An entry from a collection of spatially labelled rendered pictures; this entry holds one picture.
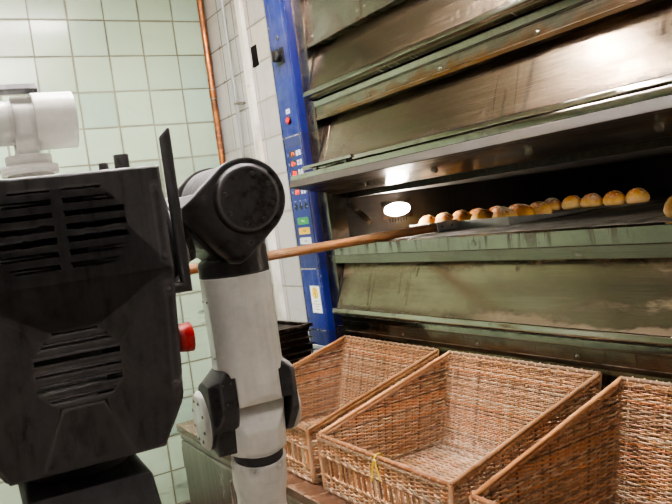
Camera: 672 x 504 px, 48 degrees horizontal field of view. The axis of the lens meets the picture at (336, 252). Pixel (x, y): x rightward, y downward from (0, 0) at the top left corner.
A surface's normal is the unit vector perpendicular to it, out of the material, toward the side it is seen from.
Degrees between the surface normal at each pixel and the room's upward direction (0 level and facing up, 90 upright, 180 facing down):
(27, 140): 90
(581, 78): 70
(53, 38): 90
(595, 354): 90
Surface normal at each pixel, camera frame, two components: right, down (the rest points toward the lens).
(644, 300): -0.86, -0.17
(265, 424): 0.35, -0.31
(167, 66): 0.50, -0.02
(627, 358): -0.86, 0.14
